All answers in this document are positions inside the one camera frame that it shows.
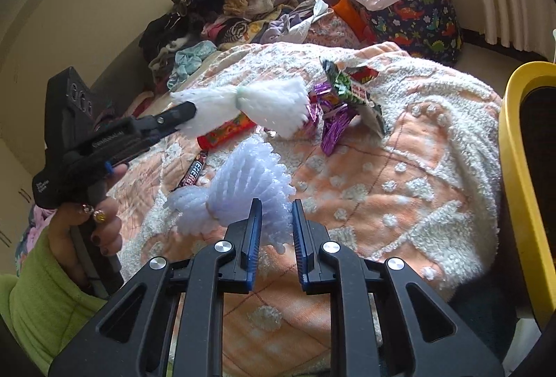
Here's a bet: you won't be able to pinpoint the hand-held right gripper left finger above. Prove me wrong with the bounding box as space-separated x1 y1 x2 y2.
48 198 264 377

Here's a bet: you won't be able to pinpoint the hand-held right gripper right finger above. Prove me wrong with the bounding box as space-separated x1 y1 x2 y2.
292 199 507 377

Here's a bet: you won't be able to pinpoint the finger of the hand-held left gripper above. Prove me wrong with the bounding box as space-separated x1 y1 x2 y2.
108 116 192 158
129 101 197 131

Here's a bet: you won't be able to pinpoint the red candy wrapper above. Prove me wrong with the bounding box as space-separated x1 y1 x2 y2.
196 118 260 150

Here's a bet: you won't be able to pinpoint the dark candy bar wrapper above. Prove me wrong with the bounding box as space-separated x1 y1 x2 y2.
176 151 210 194

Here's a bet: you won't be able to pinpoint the lavender foam fruit net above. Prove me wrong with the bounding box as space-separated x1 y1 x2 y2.
164 140 296 254

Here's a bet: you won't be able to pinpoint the white foam fruit net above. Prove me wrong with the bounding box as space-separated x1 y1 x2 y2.
169 75 312 139

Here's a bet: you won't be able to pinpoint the dark green snack bag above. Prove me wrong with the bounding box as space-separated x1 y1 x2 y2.
320 58 385 139

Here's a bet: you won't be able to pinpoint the yellow rimmed black trash bin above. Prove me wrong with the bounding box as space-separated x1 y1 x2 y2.
499 61 556 330

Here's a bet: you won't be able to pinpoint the person's left forearm green sleeve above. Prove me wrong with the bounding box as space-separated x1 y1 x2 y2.
0 225 109 376

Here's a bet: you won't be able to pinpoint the person's left hand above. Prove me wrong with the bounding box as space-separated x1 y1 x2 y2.
46 198 123 289

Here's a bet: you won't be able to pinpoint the pink floral quilt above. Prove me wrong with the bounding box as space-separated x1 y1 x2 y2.
104 134 218 273

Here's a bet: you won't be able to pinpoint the light blue cloth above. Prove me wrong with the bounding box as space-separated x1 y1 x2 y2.
167 40 218 91

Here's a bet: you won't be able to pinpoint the peach white fluffy blanket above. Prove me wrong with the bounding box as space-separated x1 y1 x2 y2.
117 42 505 377

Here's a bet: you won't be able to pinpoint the lavender white clothes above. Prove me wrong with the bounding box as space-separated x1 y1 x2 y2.
261 0 335 44

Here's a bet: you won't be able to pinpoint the floral fabric bag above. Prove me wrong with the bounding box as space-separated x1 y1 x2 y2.
304 14 364 53

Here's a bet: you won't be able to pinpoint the orange bag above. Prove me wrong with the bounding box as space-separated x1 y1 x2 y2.
319 0 378 48

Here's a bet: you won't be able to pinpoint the dinosaur print storage bag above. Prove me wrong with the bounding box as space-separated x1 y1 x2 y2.
362 0 464 67

